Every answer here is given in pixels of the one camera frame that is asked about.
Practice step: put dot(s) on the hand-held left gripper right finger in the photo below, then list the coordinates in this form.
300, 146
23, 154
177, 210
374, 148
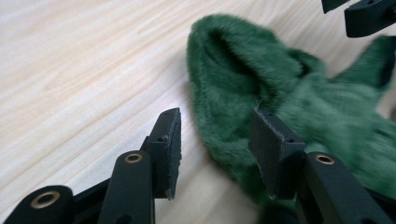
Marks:
277, 155

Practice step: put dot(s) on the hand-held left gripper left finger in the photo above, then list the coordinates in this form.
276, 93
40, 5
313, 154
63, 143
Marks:
165, 149

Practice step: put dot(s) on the green plush garment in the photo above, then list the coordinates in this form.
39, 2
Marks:
236, 77

